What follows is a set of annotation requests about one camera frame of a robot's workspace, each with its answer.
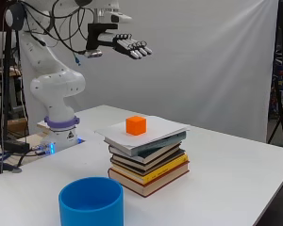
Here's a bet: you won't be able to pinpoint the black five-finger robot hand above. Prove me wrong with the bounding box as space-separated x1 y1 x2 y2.
97 32 154 60

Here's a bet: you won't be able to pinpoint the white hanging sheet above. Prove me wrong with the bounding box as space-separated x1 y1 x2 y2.
18 0 279 144

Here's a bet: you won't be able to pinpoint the orange cube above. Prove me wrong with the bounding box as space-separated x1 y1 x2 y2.
125 115 148 137

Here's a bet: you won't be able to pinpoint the dark teal book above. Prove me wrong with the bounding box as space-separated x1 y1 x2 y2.
104 130 188 157

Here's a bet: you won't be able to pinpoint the grey thin book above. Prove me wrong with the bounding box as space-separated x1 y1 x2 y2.
108 141 183 165

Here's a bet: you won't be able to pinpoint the black book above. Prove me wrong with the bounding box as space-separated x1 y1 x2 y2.
109 148 187 172

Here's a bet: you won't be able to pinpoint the yellow book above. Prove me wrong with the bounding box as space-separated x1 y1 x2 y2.
109 153 190 186

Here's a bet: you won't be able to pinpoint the brown cardboard box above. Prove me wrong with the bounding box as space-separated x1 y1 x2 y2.
7 117 28 137

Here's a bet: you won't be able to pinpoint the red-brown thick book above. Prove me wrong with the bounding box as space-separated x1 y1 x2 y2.
107 161 191 199

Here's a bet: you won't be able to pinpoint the black power box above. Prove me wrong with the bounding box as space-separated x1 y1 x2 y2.
3 138 31 154

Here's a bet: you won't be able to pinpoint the blue round tub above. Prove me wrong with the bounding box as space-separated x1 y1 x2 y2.
58 176 125 226

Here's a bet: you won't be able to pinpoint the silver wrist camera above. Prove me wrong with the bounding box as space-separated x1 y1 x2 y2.
84 49 104 59

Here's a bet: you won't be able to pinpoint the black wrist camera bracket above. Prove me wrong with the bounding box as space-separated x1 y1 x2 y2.
85 23 120 52

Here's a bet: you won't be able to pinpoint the black robot arm cables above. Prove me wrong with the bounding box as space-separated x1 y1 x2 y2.
20 0 97 67

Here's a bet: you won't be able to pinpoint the black camera stand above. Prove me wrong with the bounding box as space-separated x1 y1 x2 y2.
0 3 26 175

